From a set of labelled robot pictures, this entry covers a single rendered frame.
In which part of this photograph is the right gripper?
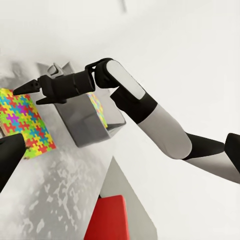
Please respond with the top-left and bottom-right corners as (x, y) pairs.
(12, 73), (81, 105)

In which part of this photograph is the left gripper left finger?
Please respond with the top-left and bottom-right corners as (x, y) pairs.
(0, 133), (27, 193)

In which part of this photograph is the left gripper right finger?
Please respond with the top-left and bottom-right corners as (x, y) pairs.
(224, 133), (240, 172)

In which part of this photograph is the jigsaw puzzle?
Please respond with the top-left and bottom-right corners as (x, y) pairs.
(0, 89), (56, 160)
(87, 91), (103, 120)

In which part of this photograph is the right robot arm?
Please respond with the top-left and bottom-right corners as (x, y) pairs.
(12, 57), (240, 184)

